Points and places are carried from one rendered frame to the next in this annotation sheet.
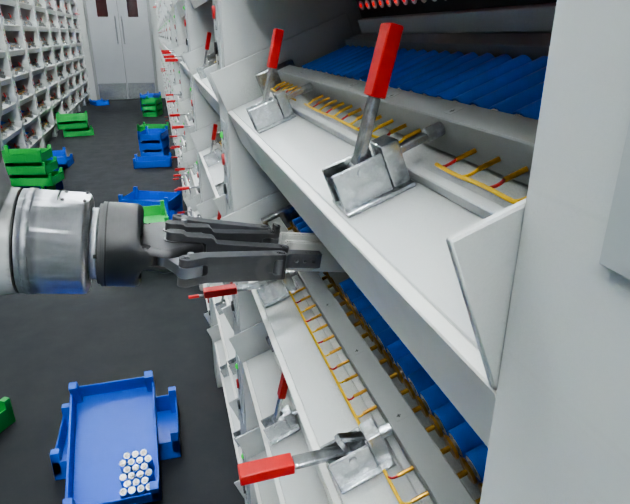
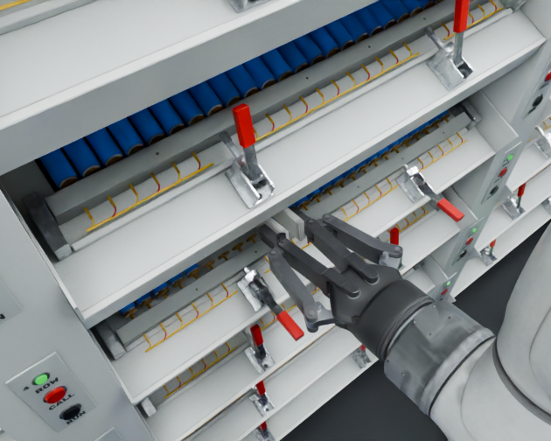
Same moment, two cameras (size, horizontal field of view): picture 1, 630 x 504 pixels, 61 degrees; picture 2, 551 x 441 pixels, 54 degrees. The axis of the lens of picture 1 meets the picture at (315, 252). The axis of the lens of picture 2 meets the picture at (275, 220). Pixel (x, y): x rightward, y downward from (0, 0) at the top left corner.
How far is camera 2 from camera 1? 0.78 m
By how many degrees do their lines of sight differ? 86
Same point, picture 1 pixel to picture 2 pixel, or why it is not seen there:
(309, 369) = not seen: hidden behind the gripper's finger
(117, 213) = (413, 290)
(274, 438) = (270, 360)
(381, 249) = (491, 66)
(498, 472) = (544, 52)
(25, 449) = not seen: outside the picture
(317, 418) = (386, 217)
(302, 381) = not seen: hidden behind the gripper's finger
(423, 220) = (473, 52)
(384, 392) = (388, 166)
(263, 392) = (212, 400)
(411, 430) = (409, 152)
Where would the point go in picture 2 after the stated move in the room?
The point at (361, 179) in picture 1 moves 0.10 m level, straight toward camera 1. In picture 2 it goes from (462, 64) to (542, 47)
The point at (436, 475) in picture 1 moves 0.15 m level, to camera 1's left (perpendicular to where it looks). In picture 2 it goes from (429, 141) to (497, 220)
